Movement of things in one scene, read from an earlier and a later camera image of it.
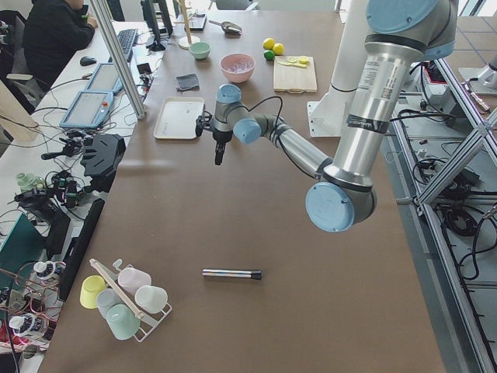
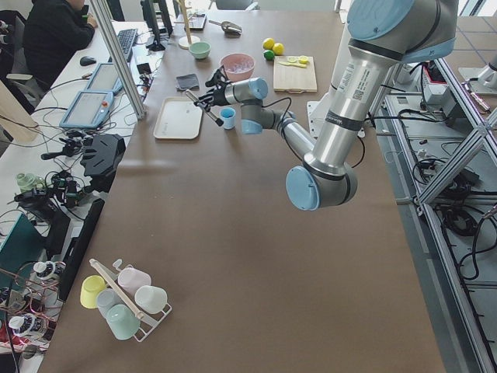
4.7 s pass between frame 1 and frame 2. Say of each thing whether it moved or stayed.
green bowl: stayed
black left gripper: moved
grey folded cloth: stayed
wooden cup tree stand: stayed
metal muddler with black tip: moved
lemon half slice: stayed
